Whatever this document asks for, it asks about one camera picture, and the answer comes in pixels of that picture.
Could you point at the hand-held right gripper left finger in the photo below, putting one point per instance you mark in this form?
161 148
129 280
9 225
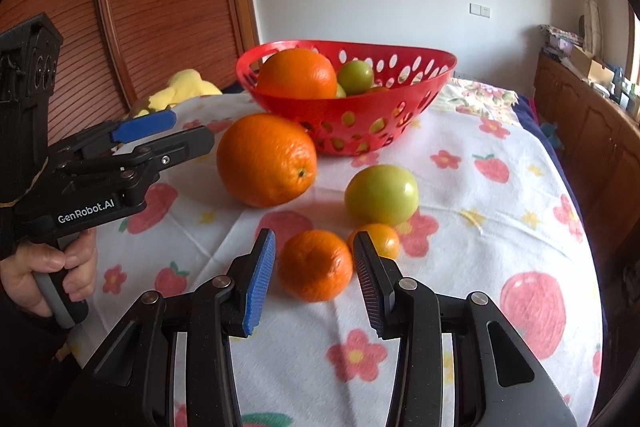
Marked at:
259 284

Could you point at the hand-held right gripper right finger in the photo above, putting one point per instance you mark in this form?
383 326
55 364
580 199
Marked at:
369 287

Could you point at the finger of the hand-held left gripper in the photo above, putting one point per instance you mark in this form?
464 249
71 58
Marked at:
142 127
172 147

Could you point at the large orange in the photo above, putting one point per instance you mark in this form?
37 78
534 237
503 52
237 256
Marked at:
297 74
267 159

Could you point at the red perforated plastic basket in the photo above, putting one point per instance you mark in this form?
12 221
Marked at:
350 123

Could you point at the yellow-green pear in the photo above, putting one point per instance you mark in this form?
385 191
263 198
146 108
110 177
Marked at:
340 92

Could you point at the small yellow-green tomato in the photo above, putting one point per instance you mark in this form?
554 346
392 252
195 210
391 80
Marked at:
356 77

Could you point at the person's left forearm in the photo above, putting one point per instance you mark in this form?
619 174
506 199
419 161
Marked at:
20 347

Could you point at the person's left hand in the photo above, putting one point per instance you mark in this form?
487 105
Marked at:
15 272

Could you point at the small tangerine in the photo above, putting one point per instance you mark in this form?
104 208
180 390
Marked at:
384 242

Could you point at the yellow plush toy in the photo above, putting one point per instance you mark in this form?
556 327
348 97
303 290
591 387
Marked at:
186 87

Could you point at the white floral strawberry tablecloth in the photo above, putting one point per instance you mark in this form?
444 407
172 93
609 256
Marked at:
450 257

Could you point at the green tomato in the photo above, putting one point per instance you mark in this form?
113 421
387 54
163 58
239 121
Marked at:
382 194

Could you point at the wooden louvered wardrobe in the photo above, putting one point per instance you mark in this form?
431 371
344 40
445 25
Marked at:
165 7

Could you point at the floral blanket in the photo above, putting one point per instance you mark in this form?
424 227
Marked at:
480 97

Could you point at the dark blue bedsheet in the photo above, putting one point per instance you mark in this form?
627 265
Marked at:
560 177

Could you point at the teal soft item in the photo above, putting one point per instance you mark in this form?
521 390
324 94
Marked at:
551 134

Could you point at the wooden low cabinet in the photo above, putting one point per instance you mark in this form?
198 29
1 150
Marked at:
595 147

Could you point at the cardboard box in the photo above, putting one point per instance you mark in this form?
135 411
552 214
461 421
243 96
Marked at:
590 67

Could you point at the pile of folded cloths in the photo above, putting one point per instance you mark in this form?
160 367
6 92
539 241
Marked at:
560 39

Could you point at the white wall switch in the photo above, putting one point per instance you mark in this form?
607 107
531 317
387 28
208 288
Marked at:
479 10

